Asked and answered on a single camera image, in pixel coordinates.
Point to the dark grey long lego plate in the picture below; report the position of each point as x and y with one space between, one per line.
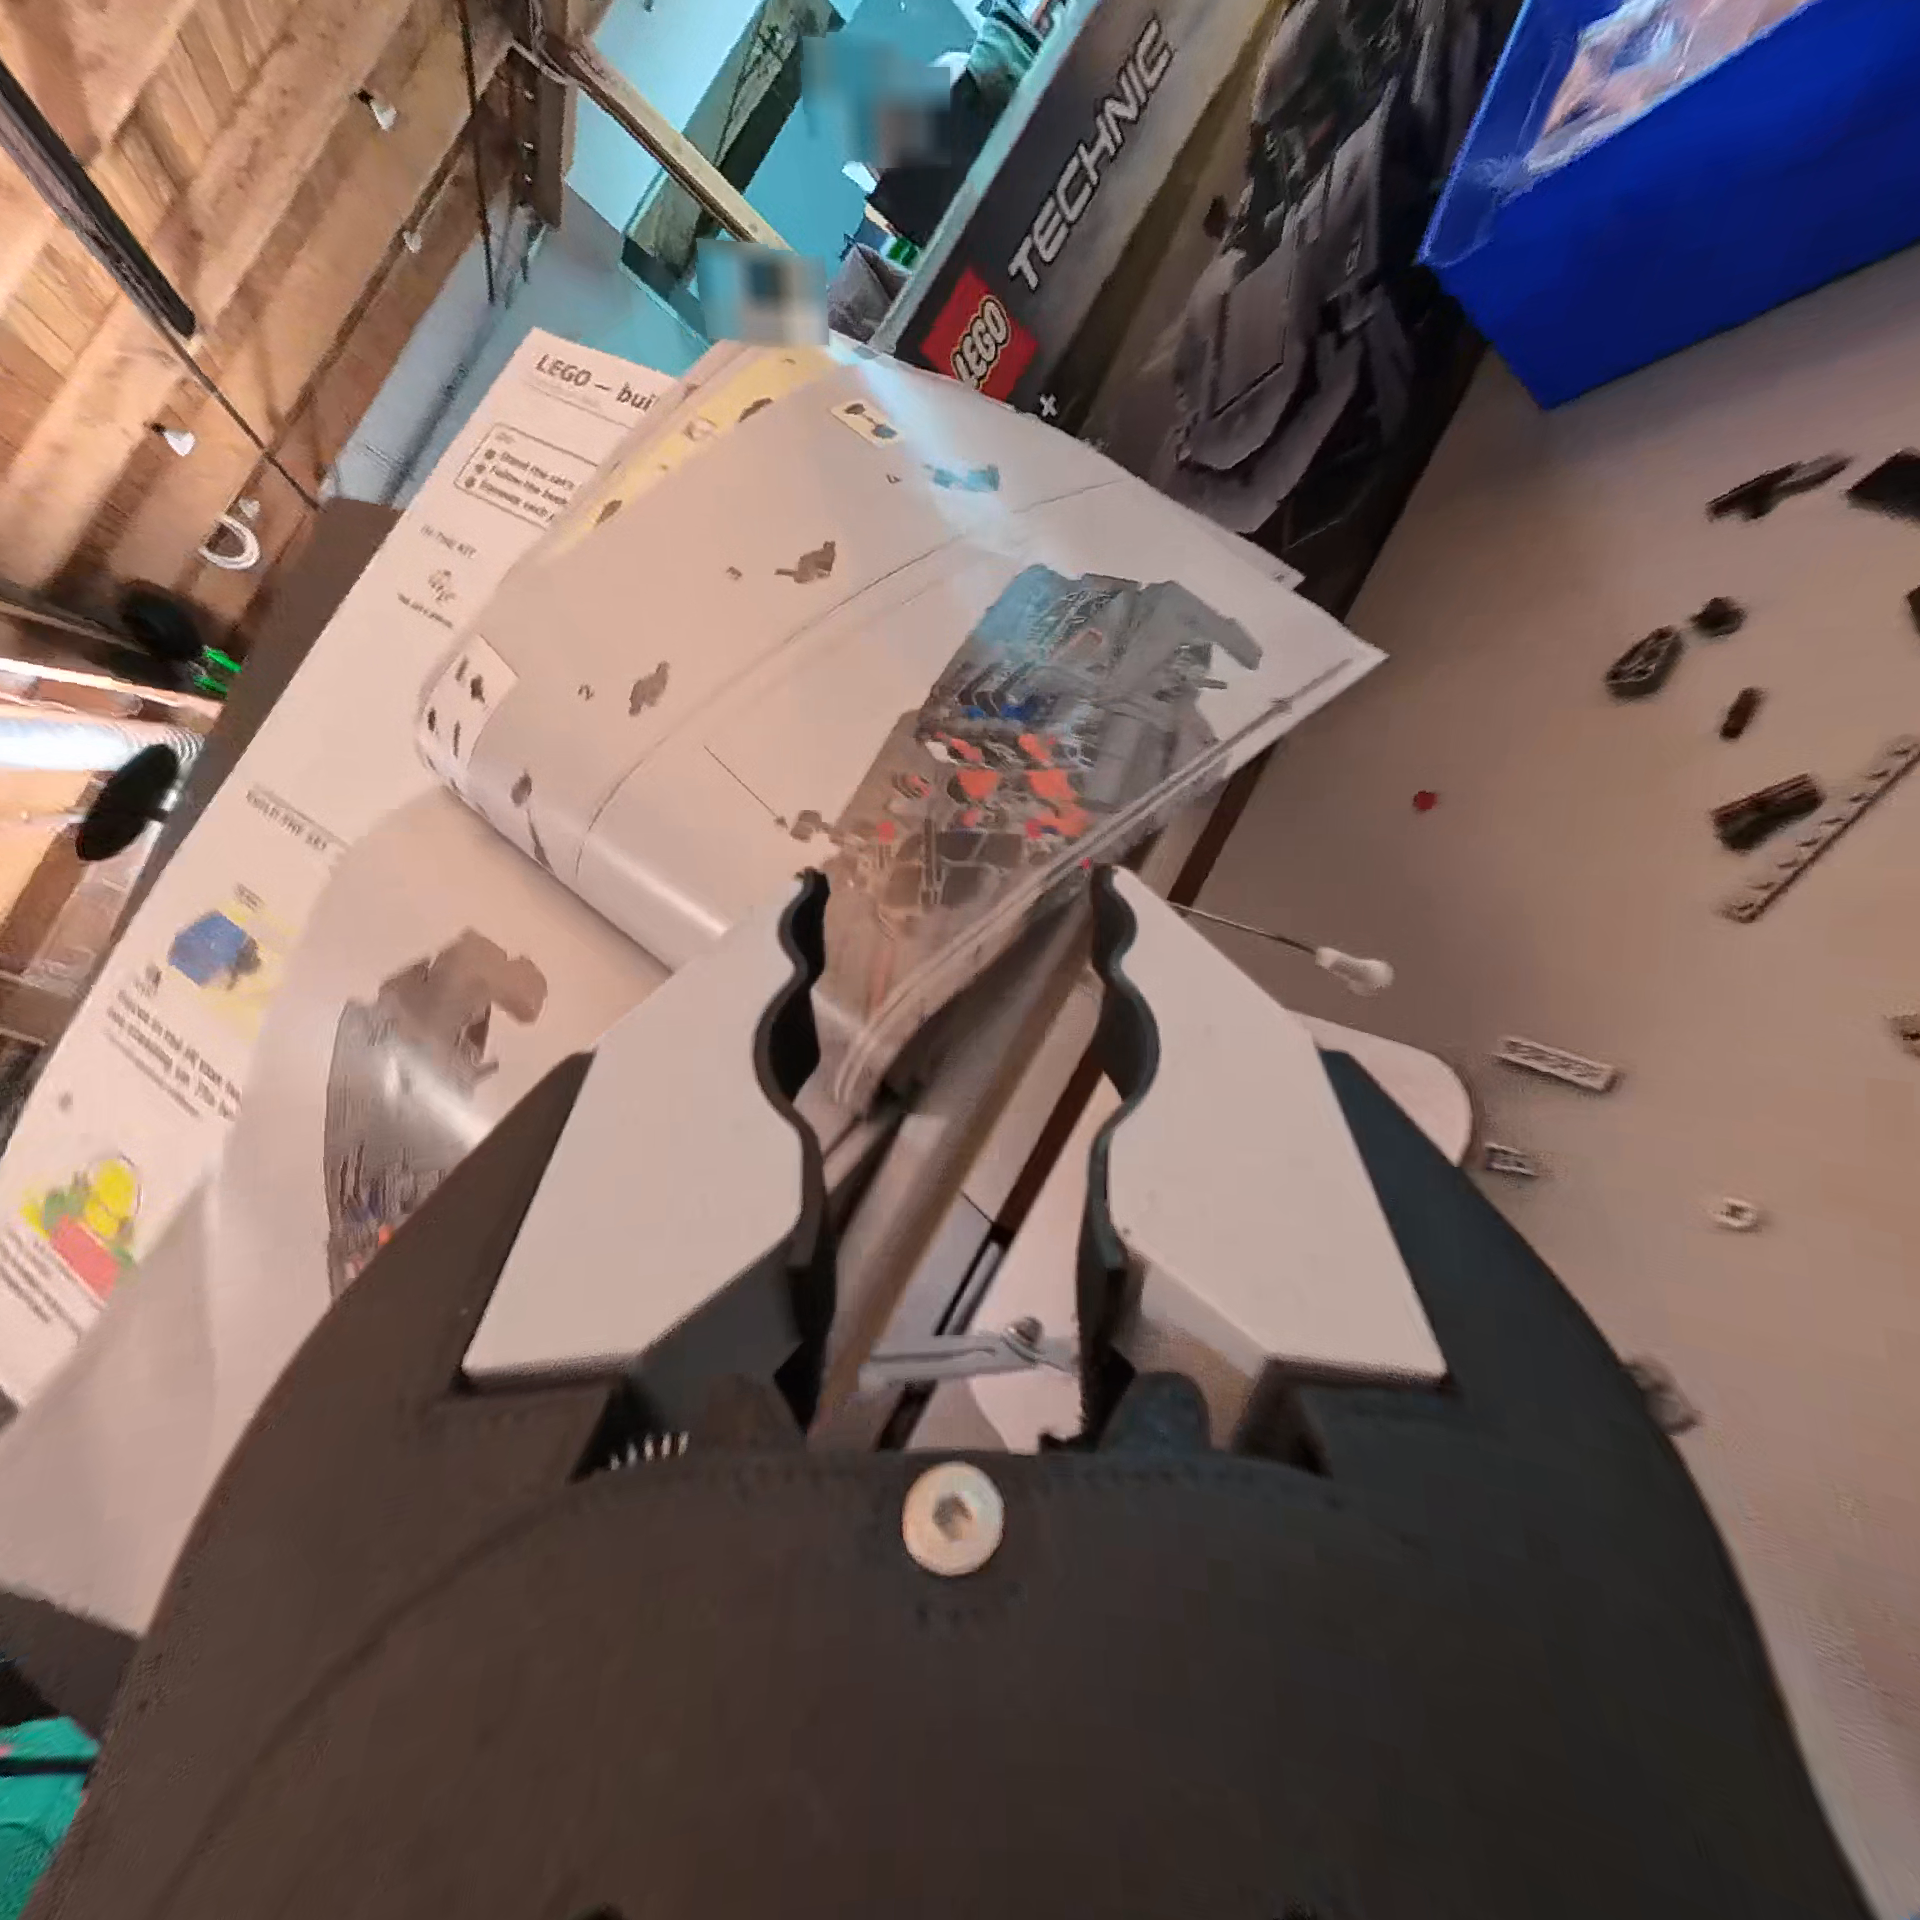
1829 832

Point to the blue storage bin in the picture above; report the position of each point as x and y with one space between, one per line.
1650 224

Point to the white rounded board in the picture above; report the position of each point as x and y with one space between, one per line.
1410 1096

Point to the white round lego bush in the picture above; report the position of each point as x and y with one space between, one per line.
1735 1212

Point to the lego set box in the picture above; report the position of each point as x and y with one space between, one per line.
1201 299

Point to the black foam microphone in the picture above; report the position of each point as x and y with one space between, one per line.
128 803

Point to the black long studded lego plate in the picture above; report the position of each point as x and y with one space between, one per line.
1778 488

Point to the lego instruction book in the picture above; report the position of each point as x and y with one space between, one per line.
721 630

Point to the black and brown lego connector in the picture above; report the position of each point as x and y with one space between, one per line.
1768 809

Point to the dark grey lego bracket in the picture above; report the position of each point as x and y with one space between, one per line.
1660 1394

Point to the clear plastic parts bags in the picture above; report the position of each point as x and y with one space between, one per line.
1650 60

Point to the light grey lego bracket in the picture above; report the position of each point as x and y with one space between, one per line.
1511 1160

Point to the black device with green light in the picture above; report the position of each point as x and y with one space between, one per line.
165 639

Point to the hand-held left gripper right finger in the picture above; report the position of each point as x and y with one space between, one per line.
1275 1201

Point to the black lego pin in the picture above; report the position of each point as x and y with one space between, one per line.
1717 616
1743 714

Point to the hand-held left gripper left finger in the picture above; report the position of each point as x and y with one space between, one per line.
644 1201

